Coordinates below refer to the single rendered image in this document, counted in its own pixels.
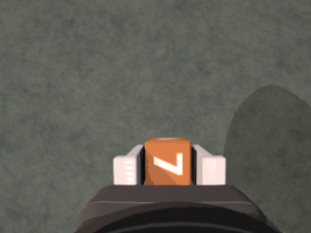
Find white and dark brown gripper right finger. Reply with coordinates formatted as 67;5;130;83
191;145;225;185

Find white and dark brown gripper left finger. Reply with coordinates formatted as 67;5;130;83
114;145;146;184

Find orange cube with white digit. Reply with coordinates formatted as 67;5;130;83
145;138;191;185

